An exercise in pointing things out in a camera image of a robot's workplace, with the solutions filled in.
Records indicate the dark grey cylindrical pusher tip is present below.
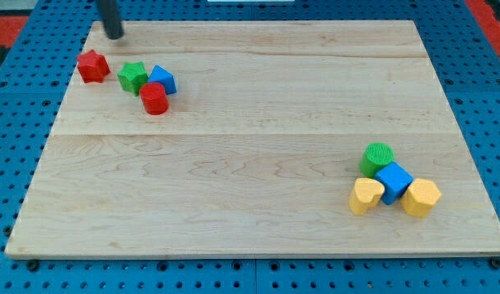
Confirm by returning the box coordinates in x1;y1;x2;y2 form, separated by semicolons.
96;0;124;40

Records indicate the green star block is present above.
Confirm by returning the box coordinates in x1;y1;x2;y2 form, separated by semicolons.
117;61;148;96

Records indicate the red star block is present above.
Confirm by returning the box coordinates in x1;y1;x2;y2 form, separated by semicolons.
77;50;110;83

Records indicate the blue triangle block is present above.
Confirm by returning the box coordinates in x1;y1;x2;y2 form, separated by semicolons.
148;65;177;95

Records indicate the red cylinder block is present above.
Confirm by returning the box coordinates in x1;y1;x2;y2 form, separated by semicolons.
139;82;169;115

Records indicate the light wooden board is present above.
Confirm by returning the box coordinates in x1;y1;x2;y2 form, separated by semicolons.
6;20;500;260

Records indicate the green cylinder block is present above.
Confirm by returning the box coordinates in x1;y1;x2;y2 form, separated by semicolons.
359;142;395;178

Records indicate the yellow heart block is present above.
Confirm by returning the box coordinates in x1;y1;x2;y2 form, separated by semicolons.
348;178;385;215

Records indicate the blue cube block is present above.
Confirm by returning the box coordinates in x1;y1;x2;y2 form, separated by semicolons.
374;162;413;205

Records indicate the yellow hexagon block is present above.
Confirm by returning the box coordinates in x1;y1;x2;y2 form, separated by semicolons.
400;178;442;217

